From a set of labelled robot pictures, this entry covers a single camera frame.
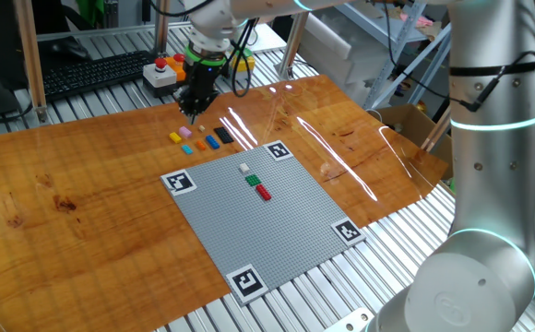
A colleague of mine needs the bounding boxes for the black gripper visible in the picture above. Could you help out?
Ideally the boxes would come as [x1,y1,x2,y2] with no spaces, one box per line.
[173,62,220,125]

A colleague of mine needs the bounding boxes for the tan slanted frame legs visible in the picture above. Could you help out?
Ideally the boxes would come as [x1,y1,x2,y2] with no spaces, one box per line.
[422,105,453,153]

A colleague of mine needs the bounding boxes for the grey metal shelf rack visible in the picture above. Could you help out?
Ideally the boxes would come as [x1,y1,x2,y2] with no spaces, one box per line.
[336,0,453,110]

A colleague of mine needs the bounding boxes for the wooden frame post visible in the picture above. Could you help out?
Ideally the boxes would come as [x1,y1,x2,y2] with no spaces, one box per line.
[12,0,50,125]

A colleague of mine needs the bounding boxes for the white box red button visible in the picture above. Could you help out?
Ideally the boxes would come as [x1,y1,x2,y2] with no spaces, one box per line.
[141,57,179,98]

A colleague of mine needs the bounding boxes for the black lego plate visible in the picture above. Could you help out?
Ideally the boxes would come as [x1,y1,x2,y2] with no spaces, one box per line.
[213,126,235,145]

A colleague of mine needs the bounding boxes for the black computer mouse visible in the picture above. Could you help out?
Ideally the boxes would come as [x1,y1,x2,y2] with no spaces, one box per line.
[48,36,91,61]

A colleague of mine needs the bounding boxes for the grey lego baseplate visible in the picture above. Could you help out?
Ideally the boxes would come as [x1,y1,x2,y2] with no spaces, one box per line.
[159,139,368,308]

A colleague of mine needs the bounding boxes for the white board panel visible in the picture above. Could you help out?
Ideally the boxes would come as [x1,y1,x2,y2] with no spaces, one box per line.
[248,25,288,54]

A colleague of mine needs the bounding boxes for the yellow box green button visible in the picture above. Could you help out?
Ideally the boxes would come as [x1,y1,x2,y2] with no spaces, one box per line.
[230,48,257,74]

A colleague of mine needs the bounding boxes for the white foam pieces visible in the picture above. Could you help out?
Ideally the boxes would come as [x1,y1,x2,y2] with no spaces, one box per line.
[297,11,379,89]

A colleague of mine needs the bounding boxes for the green hanging garment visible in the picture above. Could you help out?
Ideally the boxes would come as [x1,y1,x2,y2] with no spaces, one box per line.
[74,0,105,29]

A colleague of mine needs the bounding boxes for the orange box red button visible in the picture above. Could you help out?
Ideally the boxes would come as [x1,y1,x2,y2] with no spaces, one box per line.
[164,53,190,84]

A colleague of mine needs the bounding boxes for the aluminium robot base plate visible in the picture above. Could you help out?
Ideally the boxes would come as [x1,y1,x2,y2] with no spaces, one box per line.
[325,307,375,332]

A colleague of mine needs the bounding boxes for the black keyboard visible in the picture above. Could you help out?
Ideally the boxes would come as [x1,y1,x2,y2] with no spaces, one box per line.
[41,49,158,102]

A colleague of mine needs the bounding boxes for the wood grain table mat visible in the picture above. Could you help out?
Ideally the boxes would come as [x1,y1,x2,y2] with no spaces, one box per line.
[0,74,450,332]

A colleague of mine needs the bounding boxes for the cardboard box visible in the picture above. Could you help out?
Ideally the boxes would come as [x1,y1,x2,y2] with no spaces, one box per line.
[373,103,454,181]

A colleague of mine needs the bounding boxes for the black white marker tag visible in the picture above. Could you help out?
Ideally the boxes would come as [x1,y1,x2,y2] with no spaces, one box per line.
[225,263,270,308]
[159,169,198,197]
[262,139,295,162]
[330,217,368,248]

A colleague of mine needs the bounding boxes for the aluminium frame post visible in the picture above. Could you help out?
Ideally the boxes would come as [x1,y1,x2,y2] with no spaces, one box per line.
[153,0,172,56]
[274,11,310,82]

